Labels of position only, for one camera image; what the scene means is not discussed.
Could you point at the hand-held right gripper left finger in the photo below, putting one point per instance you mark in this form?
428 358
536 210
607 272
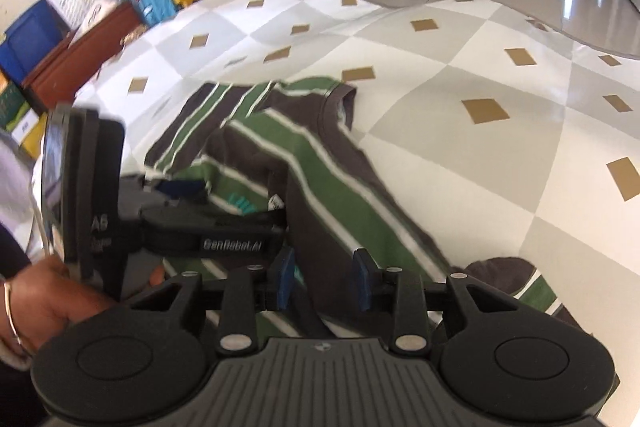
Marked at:
285 279

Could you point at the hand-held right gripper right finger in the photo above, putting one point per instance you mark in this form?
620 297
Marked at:
361 279

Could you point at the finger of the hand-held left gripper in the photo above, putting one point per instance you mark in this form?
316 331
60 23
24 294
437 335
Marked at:
182 189

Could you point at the green brown striped shirt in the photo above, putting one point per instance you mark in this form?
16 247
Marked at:
325 167

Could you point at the person's left forearm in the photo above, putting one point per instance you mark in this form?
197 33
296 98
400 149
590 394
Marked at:
6 322

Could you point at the person's left hand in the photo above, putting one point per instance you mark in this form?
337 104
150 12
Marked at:
55 302

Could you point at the yellow bag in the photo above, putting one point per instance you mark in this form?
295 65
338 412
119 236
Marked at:
34 142

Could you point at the grey cloth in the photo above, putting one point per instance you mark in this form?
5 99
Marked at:
17 192

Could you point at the person's black garment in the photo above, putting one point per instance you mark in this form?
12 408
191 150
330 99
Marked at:
10 252

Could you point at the brown wooden bench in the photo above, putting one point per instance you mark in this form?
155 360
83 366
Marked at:
85 62

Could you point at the brown snack packet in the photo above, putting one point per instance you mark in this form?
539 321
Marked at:
134 37

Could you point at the blue plastic crate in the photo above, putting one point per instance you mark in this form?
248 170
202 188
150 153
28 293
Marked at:
30 37

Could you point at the white patterned cushion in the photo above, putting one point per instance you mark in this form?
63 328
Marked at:
100 13

